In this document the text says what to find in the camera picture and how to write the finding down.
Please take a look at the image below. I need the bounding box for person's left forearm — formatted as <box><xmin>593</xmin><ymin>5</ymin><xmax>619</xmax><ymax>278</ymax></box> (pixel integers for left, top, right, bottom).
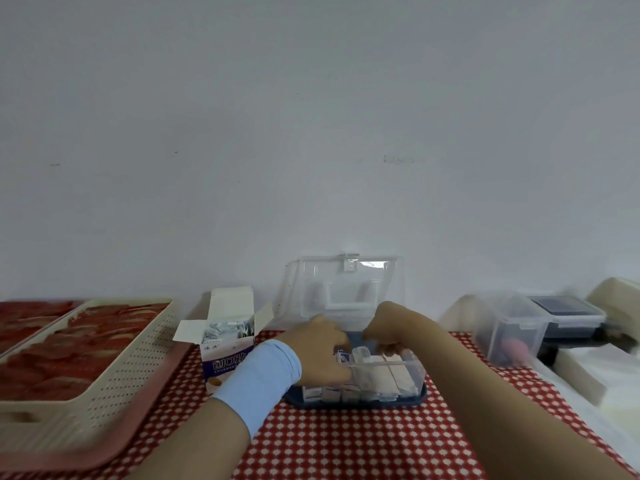
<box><xmin>127</xmin><ymin>397</ymin><xmax>253</xmax><ymax>480</ymax></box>

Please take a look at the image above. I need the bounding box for beige round object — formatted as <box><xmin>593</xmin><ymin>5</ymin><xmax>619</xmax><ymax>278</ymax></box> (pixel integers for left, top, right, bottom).
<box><xmin>585</xmin><ymin>277</ymin><xmax>640</xmax><ymax>341</ymax></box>

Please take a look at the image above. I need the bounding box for cream perforated plastic basket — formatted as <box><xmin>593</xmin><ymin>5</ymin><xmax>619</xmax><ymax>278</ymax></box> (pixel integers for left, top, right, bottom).
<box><xmin>0</xmin><ymin>298</ymin><xmax>176</xmax><ymax>455</ymax></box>

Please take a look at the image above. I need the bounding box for row of bandage stacks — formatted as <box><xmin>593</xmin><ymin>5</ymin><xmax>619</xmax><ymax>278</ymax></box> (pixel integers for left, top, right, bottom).
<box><xmin>301</xmin><ymin>346</ymin><xmax>422</xmax><ymax>404</ymax></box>

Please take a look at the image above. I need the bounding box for person's left hand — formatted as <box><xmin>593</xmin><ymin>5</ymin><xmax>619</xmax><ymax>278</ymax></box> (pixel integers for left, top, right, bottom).
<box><xmin>276</xmin><ymin>315</ymin><xmax>355</xmax><ymax>389</ymax></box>

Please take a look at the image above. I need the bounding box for clear storage box blue base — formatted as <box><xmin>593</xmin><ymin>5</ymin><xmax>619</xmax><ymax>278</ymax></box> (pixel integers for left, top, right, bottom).
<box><xmin>276</xmin><ymin>251</ymin><xmax>429</xmax><ymax>411</ymax></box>

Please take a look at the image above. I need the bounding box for blue white cardboard box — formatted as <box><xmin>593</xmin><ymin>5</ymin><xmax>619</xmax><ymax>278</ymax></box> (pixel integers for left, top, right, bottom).
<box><xmin>172</xmin><ymin>286</ymin><xmax>275</xmax><ymax>395</ymax></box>

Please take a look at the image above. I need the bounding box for pink plastic tray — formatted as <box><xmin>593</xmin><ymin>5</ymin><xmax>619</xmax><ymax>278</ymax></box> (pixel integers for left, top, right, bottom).
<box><xmin>0</xmin><ymin>339</ymin><xmax>193</xmax><ymax>471</ymax></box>

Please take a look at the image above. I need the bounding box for pink perforated plastic basket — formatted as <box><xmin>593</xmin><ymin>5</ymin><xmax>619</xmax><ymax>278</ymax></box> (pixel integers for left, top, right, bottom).
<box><xmin>0</xmin><ymin>299</ymin><xmax>86</xmax><ymax>363</ymax></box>

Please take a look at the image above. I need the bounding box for black flat object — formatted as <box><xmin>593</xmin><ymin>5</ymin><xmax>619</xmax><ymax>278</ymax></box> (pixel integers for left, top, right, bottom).
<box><xmin>529</xmin><ymin>294</ymin><xmax>609</xmax><ymax>345</ymax></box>

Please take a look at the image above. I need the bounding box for red white checked tablecloth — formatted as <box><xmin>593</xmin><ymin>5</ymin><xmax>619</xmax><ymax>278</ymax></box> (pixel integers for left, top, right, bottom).
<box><xmin>0</xmin><ymin>330</ymin><xmax>636</xmax><ymax>480</ymax></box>

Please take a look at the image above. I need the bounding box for pile of red packets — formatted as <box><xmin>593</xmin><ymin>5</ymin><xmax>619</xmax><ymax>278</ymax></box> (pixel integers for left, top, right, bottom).
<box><xmin>0</xmin><ymin>300</ymin><xmax>76</xmax><ymax>355</ymax></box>
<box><xmin>0</xmin><ymin>303</ymin><xmax>170</xmax><ymax>401</ymax></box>

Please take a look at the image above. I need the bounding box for pile of bandage strips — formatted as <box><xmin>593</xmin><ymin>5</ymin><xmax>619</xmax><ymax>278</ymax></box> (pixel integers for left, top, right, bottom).
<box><xmin>202</xmin><ymin>318</ymin><xmax>253</xmax><ymax>342</ymax></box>

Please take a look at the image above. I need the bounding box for person's right hand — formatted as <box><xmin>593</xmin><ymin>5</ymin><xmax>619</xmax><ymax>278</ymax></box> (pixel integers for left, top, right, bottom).
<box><xmin>362</xmin><ymin>300</ymin><xmax>429</xmax><ymax>357</ymax></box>

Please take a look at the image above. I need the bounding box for person's right forearm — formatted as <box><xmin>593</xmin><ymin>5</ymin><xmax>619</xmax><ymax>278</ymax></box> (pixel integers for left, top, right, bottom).
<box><xmin>409</xmin><ymin>314</ymin><xmax>636</xmax><ymax>480</ymax></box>

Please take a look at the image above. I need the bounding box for clear plastic container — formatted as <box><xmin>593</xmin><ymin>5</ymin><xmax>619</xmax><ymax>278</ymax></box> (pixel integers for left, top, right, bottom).
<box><xmin>439</xmin><ymin>292</ymin><xmax>551</xmax><ymax>368</ymax></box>

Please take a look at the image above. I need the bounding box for light blue wristband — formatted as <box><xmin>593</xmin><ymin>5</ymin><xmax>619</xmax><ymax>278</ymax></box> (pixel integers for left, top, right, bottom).
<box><xmin>211</xmin><ymin>339</ymin><xmax>303</xmax><ymax>441</ymax></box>

